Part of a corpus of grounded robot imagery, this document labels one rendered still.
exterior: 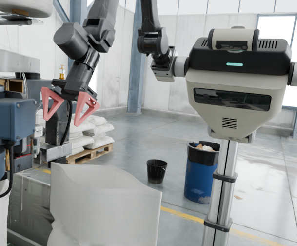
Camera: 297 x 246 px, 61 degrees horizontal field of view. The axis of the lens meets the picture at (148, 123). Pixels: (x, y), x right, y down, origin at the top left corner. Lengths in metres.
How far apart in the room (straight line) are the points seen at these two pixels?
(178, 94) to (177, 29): 2.27
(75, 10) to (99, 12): 6.43
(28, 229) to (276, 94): 1.56
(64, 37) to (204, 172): 2.56
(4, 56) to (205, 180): 2.64
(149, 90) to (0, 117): 9.06
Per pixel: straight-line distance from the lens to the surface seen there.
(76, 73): 0.65
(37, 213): 1.72
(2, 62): 0.68
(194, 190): 3.11
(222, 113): 1.13
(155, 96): 9.52
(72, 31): 0.63
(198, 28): 9.21
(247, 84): 1.03
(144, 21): 1.00
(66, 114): 1.14
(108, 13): 0.73
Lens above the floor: 1.38
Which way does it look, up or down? 10 degrees down
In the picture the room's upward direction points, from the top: 5 degrees clockwise
